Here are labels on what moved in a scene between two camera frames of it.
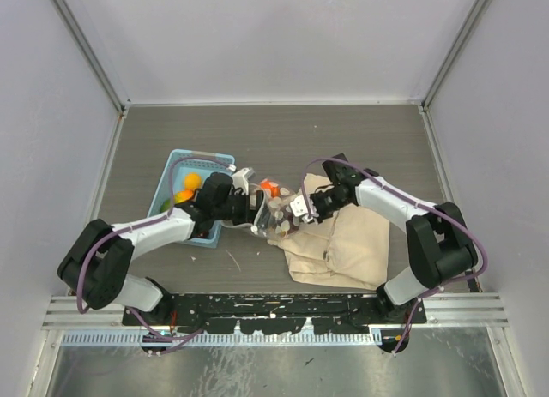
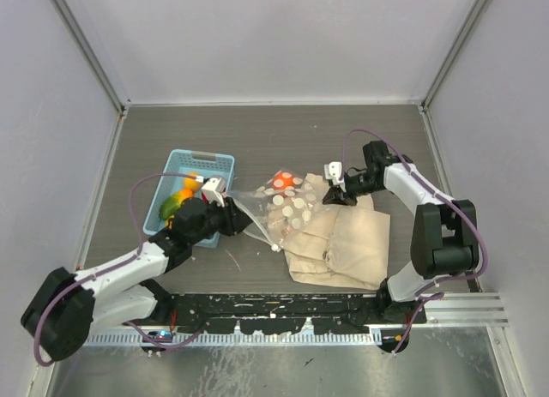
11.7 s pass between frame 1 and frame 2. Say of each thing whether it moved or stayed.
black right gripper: moved
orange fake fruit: moved
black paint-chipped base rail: stayed
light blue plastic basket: stayed
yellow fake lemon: stayed
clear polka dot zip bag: moved
